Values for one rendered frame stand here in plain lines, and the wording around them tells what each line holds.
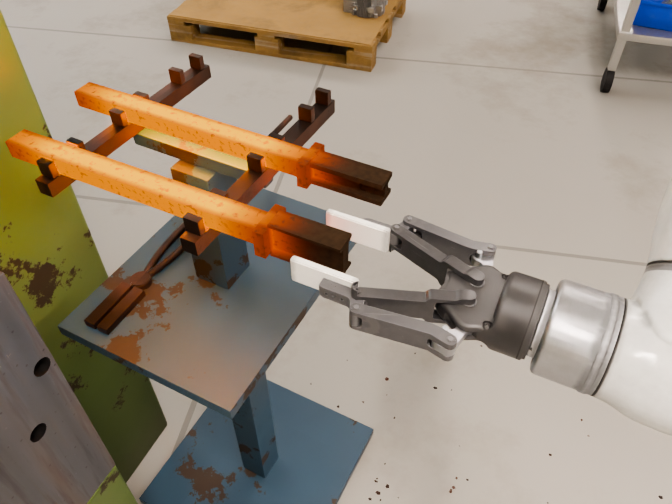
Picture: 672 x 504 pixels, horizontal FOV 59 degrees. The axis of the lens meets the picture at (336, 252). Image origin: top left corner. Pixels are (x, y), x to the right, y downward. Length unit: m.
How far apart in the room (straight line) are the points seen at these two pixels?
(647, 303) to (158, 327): 0.63
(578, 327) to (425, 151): 1.89
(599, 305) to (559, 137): 2.06
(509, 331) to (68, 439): 0.62
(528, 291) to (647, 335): 0.10
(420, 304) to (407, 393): 1.08
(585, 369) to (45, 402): 0.62
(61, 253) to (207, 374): 0.36
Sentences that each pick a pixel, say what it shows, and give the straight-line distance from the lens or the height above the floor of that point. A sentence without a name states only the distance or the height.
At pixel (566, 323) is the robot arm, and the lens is 0.52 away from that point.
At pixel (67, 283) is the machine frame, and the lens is 1.10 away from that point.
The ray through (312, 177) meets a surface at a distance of 0.70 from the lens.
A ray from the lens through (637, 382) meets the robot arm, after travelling 0.53.
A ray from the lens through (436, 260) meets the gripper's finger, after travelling 0.58.
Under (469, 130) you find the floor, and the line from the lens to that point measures 2.52.
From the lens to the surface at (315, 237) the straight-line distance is 0.58.
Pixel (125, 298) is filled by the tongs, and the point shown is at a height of 0.70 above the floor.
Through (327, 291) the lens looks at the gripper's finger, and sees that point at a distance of 0.56.
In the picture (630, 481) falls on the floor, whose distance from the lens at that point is 1.65.
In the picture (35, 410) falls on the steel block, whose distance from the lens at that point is 0.84.
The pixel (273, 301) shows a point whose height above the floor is 0.68.
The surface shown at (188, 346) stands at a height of 0.68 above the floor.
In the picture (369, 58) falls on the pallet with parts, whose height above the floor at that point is 0.07.
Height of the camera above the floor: 1.37
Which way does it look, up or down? 45 degrees down
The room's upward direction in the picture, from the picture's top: straight up
